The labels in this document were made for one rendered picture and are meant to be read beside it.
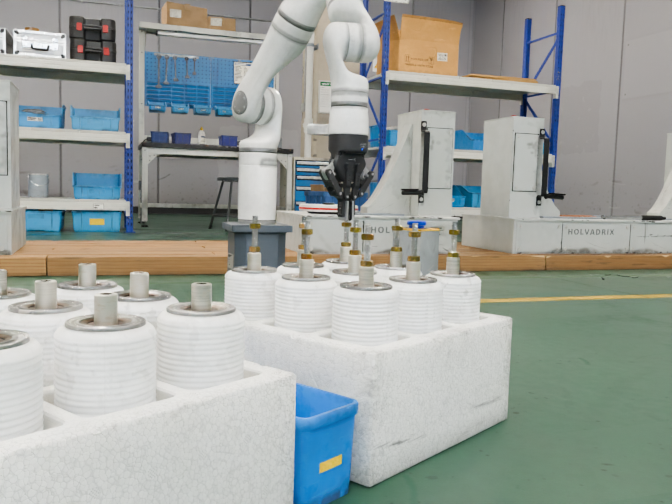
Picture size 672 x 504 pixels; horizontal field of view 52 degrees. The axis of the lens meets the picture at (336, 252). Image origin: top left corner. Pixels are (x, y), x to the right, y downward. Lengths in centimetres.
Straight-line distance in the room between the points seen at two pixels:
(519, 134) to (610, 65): 468
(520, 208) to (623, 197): 428
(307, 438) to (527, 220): 300
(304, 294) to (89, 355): 43
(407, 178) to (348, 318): 267
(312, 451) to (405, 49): 576
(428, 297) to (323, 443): 30
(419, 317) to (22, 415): 60
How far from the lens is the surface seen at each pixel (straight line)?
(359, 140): 128
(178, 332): 74
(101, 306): 70
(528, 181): 382
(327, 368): 95
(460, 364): 109
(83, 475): 65
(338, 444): 89
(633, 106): 803
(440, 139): 356
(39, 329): 77
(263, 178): 165
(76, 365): 68
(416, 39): 652
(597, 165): 836
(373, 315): 95
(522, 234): 374
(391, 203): 356
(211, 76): 722
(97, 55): 591
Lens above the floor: 39
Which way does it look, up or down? 5 degrees down
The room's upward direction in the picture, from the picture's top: 2 degrees clockwise
